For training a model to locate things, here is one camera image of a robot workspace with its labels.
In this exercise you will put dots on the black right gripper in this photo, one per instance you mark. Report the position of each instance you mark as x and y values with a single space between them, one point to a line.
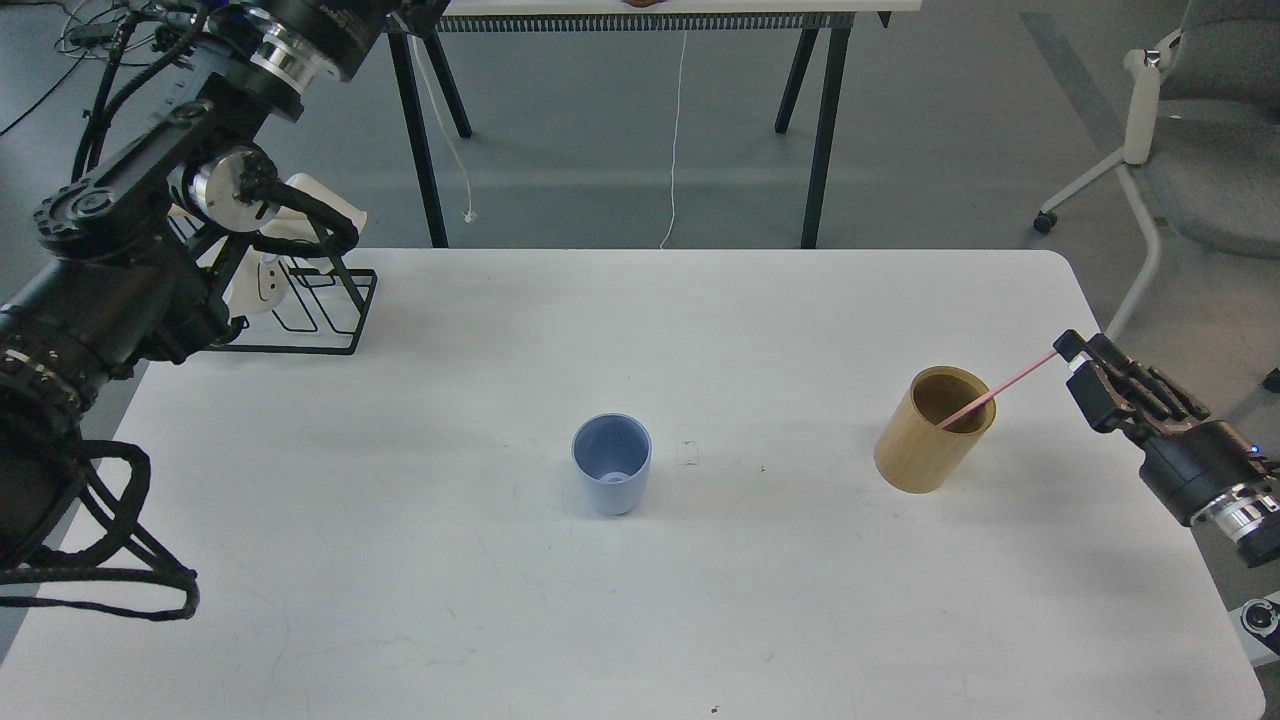
1207 474

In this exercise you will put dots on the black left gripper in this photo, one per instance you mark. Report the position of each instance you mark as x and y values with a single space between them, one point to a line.
304 39

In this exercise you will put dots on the pink chopstick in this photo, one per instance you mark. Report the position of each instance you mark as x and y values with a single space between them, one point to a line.
990 395

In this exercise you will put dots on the blue plastic cup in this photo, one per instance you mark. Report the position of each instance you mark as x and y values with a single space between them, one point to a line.
611 453

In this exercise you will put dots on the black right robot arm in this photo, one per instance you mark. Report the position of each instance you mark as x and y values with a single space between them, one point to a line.
1252 555

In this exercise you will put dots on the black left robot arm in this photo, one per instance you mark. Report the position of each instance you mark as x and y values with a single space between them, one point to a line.
169 192

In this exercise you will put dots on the white cup on rack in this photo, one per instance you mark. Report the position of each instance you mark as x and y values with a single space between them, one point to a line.
247 215

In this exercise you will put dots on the bamboo cylinder holder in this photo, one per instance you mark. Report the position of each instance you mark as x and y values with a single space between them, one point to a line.
919 448

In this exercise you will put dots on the black wire cup rack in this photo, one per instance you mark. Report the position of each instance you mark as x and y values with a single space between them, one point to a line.
281 305

